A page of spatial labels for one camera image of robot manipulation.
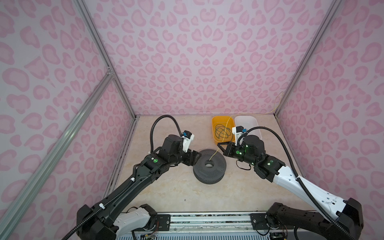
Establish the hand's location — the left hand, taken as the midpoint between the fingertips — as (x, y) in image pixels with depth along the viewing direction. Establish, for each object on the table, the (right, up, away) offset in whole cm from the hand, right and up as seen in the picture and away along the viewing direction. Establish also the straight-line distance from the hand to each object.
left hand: (198, 150), depth 73 cm
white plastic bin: (+37, +15, +37) cm, 55 cm away
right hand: (+9, +3, -2) cm, 10 cm away
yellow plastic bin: (+20, +17, +47) cm, 54 cm away
